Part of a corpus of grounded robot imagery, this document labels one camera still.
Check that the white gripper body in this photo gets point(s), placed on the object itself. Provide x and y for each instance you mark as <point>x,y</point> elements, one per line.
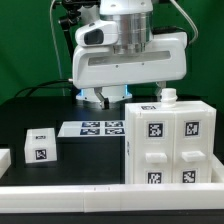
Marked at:
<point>164,59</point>

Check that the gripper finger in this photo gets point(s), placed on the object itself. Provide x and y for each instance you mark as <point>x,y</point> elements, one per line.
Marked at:
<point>160,86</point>
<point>104,102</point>

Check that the white door panel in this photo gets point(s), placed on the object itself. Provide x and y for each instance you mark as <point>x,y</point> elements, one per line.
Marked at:
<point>193,146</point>
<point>40,145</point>
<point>154,148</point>

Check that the white cabinet body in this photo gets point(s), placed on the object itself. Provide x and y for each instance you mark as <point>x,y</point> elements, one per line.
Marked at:
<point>130,140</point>

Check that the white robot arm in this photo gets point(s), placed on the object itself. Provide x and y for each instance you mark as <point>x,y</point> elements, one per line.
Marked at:
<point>120,49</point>

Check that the white base tag plate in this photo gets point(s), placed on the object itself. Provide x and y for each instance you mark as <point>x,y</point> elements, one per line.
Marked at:
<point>92,128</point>

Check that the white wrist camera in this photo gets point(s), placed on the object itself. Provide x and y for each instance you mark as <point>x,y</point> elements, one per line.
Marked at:
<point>97,33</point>

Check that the white right fence rail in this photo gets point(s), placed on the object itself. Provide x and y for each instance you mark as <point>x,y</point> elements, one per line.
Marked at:
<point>217,171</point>

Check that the white front fence rail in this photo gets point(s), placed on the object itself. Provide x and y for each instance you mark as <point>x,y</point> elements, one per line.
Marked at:
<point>109,198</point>

